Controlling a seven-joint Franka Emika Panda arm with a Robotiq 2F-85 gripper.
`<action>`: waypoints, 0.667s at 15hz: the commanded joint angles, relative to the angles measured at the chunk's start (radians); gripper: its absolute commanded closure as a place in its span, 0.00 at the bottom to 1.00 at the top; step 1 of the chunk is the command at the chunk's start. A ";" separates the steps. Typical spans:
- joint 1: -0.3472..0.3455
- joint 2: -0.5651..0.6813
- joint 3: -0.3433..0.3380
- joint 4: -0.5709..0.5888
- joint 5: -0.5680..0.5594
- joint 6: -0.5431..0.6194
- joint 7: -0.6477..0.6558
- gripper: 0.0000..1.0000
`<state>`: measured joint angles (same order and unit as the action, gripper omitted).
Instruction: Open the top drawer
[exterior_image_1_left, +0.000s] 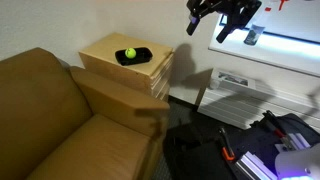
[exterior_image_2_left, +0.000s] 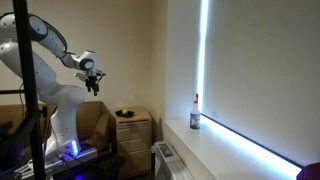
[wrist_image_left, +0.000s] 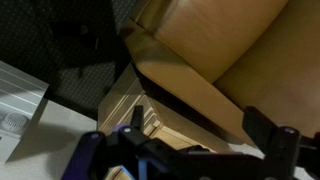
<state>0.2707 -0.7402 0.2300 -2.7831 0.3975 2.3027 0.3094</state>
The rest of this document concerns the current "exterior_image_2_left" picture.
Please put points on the white panel radiator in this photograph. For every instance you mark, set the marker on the white panel radiator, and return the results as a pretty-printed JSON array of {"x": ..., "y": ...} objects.
[{"x": 170, "y": 166}]

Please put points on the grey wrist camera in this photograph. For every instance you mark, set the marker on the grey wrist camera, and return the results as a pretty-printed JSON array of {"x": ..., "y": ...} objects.
[{"x": 81, "y": 76}]

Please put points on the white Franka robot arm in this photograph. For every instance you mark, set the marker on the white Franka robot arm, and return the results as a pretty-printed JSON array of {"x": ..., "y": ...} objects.
[{"x": 63, "y": 100}]

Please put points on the wooden middle-height drawer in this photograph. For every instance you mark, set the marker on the wooden middle-height drawer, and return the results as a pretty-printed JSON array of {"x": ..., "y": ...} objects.
[{"x": 134, "y": 146}]

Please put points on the dark red round object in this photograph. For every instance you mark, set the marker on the dark red round object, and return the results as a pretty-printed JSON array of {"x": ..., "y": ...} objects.
[{"x": 310, "y": 172}]

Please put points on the black camera stand pole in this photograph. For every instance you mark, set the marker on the black camera stand pole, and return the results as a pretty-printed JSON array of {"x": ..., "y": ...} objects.
[{"x": 28, "y": 83}]

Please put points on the spray bottle with red trigger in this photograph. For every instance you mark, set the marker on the spray bottle with red trigger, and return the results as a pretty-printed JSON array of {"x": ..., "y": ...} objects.
[{"x": 195, "y": 120}]

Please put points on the grey window roller blind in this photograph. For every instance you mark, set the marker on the grey window roller blind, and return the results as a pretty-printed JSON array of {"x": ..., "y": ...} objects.
[{"x": 266, "y": 76}]

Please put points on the yellow-green tennis ball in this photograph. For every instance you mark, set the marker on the yellow-green tennis ball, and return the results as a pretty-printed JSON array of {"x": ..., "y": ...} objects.
[{"x": 124, "y": 112}]

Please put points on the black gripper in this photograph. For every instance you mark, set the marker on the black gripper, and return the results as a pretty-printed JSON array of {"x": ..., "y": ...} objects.
[{"x": 92, "y": 82}]

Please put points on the black plastic tray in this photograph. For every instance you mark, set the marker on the black plastic tray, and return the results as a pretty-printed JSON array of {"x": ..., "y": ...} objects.
[{"x": 125, "y": 114}]

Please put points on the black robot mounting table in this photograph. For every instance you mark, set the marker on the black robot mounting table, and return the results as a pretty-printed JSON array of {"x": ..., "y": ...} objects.
[{"x": 100, "y": 166}]

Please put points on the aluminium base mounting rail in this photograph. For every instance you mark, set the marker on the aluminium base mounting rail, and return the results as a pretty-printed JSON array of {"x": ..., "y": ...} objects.
[{"x": 83, "y": 155}]

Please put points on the brown leather sofa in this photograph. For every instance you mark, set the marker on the brown leather sofa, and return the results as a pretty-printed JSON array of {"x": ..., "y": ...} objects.
[{"x": 95, "y": 123}]

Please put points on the light wooden drawer cabinet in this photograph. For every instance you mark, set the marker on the light wooden drawer cabinet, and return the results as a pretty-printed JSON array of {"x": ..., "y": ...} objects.
[{"x": 133, "y": 163}]

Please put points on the wooden deep lowest drawer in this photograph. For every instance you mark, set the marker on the wooden deep lowest drawer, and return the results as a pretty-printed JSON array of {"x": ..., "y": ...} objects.
[{"x": 135, "y": 165}]

